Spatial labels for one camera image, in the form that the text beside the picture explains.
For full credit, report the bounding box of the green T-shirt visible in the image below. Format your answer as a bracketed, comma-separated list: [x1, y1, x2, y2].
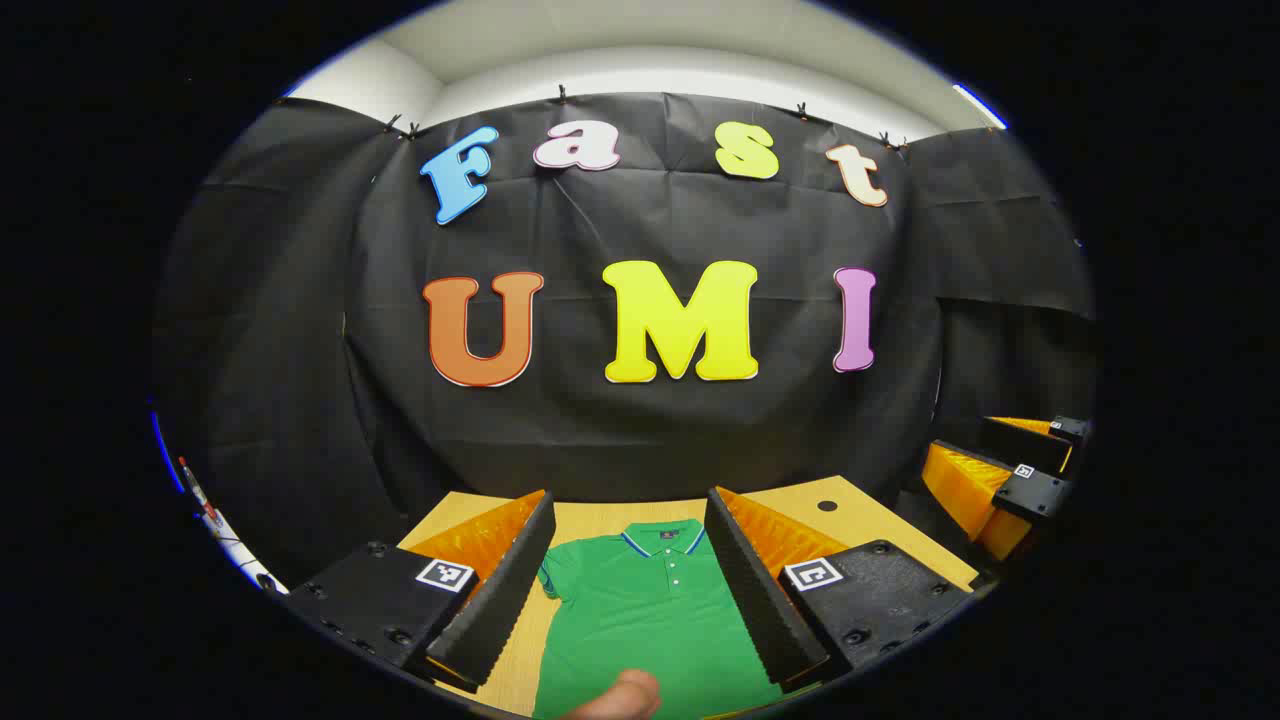
[530, 520, 801, 720]

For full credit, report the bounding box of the red capped plastic bottle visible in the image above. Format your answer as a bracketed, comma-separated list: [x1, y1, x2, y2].
[178, 456, 217, 523]

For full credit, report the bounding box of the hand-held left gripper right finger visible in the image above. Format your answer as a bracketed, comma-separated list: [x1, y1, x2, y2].
[704, 486, 979, 693]

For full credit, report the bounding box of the black backdrop cloth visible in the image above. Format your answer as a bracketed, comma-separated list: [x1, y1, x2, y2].
[150, 92, 1101, 591]

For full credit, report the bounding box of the white desk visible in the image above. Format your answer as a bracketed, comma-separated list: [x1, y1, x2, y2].
[180, 455, 289, 597]

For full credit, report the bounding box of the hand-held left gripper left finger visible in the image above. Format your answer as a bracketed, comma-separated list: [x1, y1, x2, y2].
[285, 488, 558, 693]

